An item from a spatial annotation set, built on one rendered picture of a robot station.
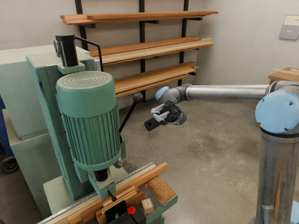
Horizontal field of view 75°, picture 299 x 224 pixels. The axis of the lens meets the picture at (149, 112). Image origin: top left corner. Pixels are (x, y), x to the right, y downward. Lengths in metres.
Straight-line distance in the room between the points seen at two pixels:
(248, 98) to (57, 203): 1.05
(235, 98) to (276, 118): 0.28
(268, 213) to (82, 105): 0.74
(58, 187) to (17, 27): 2.05
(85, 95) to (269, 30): 3.51
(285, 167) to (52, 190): 1.11
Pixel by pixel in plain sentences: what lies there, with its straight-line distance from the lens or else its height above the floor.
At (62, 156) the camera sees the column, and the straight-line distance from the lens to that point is 0.97.
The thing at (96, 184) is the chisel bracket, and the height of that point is 1.07.
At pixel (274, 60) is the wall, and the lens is 3.83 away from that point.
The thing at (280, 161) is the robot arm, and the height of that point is 1.28.
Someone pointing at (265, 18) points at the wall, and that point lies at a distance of 3.87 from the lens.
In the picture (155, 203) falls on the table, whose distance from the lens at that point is 0.99.
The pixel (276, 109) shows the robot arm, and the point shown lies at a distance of 0.67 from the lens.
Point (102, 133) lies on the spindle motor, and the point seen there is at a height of 1.35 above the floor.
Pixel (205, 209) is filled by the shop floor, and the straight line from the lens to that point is 2.13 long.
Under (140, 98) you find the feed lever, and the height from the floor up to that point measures 1.44.
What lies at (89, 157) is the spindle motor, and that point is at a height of 1.26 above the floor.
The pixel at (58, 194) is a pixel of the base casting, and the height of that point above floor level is 0.80.
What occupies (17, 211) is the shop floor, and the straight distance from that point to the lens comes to 2.40.
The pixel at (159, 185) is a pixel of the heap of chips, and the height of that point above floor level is 0.94.
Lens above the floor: 1.71
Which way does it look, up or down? 29 degrees down
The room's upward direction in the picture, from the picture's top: straight up
